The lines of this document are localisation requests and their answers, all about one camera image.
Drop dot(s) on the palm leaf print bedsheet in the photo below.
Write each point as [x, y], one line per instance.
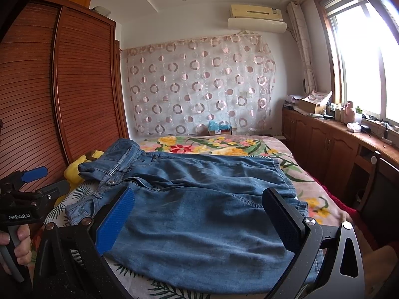
[71, 260]

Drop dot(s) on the circle pattern sheer curtain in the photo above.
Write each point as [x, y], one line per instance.
[176, 88]

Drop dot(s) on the pink figurine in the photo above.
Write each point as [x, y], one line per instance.
[349, 113]

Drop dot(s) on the wooden chair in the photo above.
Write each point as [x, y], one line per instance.
[382, 185]

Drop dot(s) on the yellow Pikachu plush toy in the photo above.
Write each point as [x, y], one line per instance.
[71, 173]

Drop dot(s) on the wall air conditioner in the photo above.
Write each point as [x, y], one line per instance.
[256, 18]

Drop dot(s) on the light blue denim jeans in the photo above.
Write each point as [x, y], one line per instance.
[197, 222]

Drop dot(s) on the wooden side cabinet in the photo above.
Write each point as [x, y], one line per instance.
[338, 159]

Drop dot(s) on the cardboard box on cabinet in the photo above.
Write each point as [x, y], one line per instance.
[310, 107]

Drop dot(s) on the wooden louvered wardrobe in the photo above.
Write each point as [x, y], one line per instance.
[61, 92]

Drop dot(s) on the person's left hand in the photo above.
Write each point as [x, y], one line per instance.
[22, 251]

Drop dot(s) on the window with wooden frame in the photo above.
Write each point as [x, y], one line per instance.
[365, 57]

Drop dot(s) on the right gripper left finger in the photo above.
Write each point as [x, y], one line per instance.
[70, 262]

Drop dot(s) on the blue item on box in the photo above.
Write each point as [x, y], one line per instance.
[218, 128]

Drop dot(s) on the side window drape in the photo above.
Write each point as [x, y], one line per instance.
[301, 34]

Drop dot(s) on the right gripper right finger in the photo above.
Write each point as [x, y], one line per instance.
[341, 274]

